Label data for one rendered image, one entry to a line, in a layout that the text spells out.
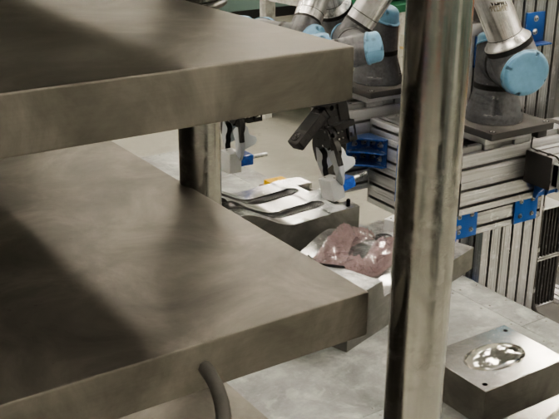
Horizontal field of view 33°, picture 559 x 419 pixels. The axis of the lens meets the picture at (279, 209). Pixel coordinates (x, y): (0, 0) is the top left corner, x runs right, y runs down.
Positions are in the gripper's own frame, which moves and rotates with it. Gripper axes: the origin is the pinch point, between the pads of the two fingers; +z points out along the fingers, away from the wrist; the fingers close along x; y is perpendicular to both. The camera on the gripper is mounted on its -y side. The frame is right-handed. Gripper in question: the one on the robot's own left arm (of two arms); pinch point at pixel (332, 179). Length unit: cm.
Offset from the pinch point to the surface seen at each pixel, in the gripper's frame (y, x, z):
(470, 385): -32, -78, 14
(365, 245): -13.1, -28.0, 6.7
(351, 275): -26.8, -41.1, 5.1
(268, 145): 157, 299, 75
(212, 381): -93, -116, -30
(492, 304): 2, -49, 22
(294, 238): -17.7, -6.5, 7.7
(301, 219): -14.0, -5.3, 4.5
